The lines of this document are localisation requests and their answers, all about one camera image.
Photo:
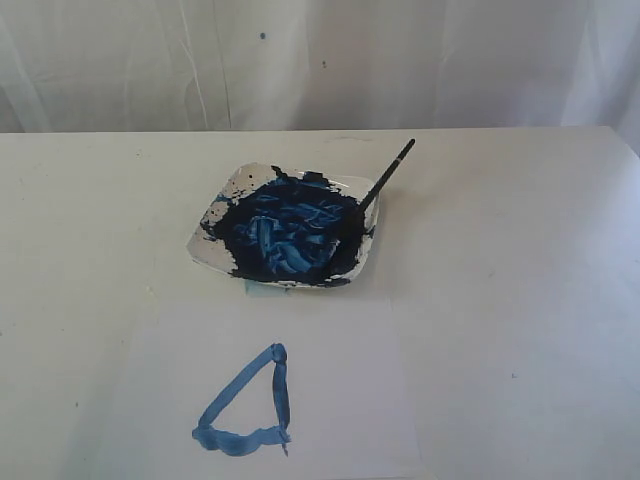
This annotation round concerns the black paintbrush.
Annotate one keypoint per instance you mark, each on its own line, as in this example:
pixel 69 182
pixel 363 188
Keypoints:
pixel 348 229

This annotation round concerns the white plate with blue paint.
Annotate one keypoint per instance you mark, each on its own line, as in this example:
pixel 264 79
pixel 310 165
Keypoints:
pixel 274 225

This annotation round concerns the white paper sheet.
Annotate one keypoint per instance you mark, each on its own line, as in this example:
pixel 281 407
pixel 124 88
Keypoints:
pixel 310 385

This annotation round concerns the white backdrop curtain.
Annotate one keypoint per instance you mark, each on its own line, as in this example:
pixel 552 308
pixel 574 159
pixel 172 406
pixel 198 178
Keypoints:
pixel 283 65

